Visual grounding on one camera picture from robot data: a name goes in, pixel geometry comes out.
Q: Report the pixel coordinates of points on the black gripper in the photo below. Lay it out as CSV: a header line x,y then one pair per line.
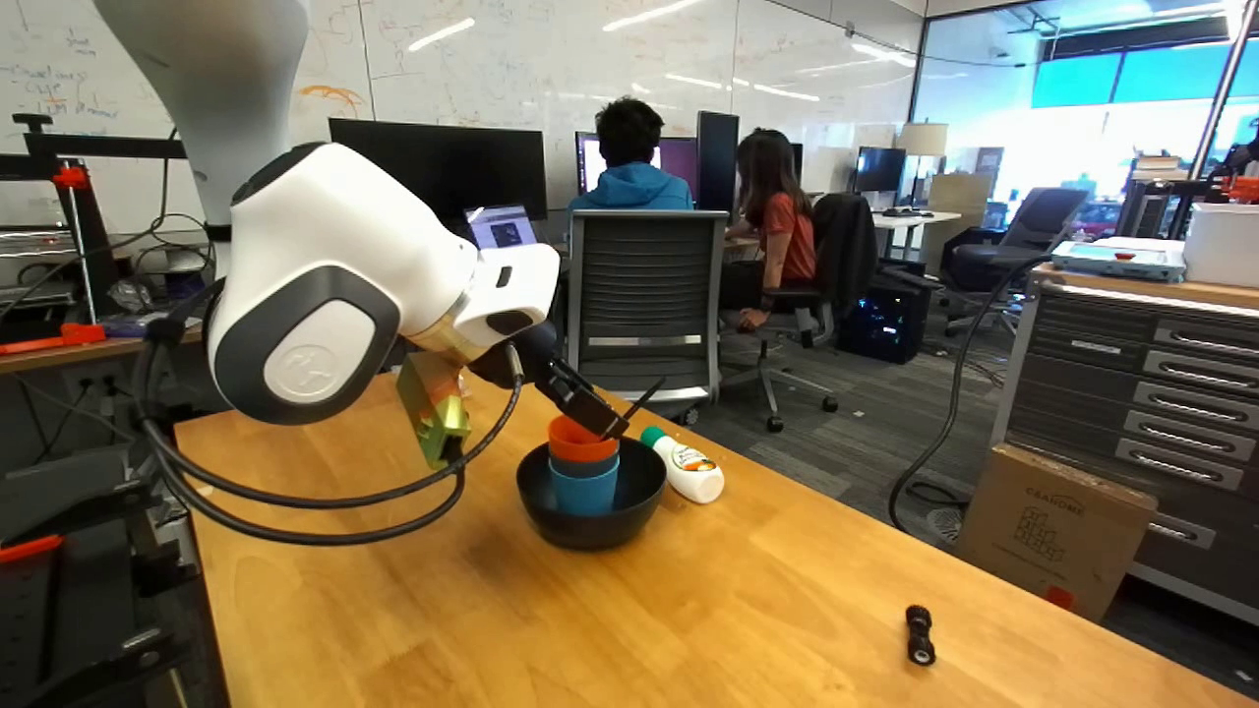
x,y
534,361

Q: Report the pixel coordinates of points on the orange plastic cup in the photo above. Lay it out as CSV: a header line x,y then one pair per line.
x,y
576,445

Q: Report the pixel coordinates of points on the light blue plastic cup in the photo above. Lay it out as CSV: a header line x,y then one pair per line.
x,y
583,491

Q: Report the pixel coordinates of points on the black plastic spoon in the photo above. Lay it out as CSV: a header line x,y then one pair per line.
x,y
631,411

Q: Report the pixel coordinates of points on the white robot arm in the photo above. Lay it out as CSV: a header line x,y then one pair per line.
x,y
324,257

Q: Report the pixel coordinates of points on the black bowl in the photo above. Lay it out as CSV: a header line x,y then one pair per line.
x,y
639,491

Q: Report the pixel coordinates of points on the grey mesh office chair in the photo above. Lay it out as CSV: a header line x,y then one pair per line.
x,y
643,301

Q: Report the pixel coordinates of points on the green yellow connector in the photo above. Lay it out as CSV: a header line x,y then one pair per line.
x,y
436,406

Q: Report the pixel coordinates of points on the white bottle green cap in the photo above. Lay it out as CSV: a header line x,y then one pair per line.
x,y
696,475

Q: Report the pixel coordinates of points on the open laptop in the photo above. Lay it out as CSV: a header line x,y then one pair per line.
x,y
500,227

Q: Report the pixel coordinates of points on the person in blue hoodie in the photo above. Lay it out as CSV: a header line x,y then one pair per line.
x,y
627,138

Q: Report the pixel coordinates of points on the person in red shirt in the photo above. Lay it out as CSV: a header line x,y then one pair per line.
x,y
778,217

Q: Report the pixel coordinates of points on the small black clip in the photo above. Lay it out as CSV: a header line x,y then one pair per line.
x,y
919,627

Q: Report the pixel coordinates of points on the black office chair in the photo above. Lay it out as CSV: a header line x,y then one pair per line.
x,y
983,257

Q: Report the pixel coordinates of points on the cardboard box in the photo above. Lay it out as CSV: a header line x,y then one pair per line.
x,y
1052,529

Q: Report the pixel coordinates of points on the grey drawer cabinet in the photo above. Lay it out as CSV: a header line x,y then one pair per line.
x,y
1149,386

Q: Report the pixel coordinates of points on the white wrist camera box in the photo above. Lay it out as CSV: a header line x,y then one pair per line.
x,y
508,294

